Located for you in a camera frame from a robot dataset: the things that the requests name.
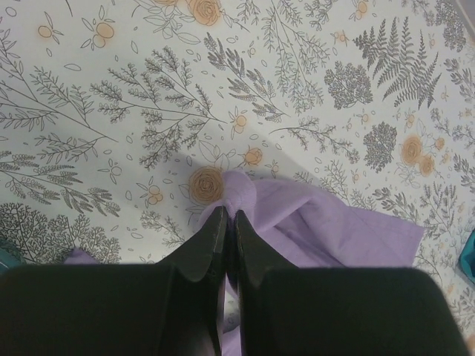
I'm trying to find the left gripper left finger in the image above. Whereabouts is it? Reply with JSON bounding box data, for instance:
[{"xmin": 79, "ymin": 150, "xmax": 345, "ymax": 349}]
[{"xmin": 1, "ymin": 207, "xmax": 227, "ymax": 355}]

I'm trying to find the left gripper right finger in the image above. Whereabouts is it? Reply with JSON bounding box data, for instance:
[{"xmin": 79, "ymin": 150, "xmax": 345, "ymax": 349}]
[{"xmin": 235, "ymin": 211, "xmax": 468, "ymax": 355}]

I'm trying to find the purple t shirt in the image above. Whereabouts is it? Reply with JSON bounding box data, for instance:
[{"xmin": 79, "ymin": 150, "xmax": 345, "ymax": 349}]
[{"xmin": 62, "ymin": 169, "xmax": 425, "ymax": 356}]

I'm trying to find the teal plastic basket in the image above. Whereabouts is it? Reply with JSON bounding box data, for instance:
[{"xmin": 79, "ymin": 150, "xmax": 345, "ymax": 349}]
[{"xmin": 459, "ymin": 231, "xmax": 475, "ymax": 284}]

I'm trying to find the floral tablecloth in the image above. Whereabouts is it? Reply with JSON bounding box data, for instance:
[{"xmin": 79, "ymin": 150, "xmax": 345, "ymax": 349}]
[{"xmin": 1, "ymin": 1, "xmax": 474, "ymax": 334}]

